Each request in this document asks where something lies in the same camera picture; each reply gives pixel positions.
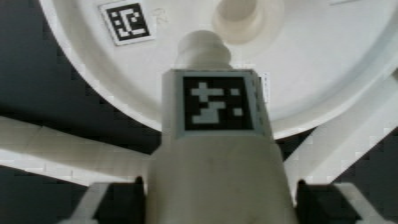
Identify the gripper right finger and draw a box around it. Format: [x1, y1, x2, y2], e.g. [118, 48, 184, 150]
[294, 179, 388, 224]

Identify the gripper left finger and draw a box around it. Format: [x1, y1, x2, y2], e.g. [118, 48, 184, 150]
[56, 176, 148, 224]

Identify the white table leg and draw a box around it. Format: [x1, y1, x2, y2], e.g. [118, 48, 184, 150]
[146, 30, 299, 224]

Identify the white round table top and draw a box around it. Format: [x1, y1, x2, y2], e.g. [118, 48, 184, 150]
[40, 0, 398, 138]

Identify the white L-shaped fence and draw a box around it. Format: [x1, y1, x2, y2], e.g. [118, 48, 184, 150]
[0, 72, 398, 186]

